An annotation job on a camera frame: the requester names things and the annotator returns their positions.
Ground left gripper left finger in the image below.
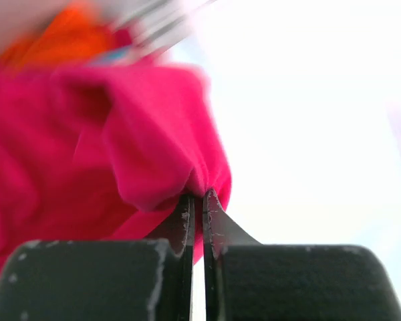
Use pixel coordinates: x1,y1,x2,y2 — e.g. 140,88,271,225
0,195,195,321

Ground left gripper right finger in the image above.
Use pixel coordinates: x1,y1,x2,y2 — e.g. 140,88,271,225
203,190,401,321

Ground pink t shirt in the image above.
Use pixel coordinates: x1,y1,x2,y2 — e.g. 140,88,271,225
0,63,231,271

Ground teal t shirt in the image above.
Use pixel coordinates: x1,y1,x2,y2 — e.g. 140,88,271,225
90,46,136,66

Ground orange t shirt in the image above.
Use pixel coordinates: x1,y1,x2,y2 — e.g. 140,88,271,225
0,2,116,70

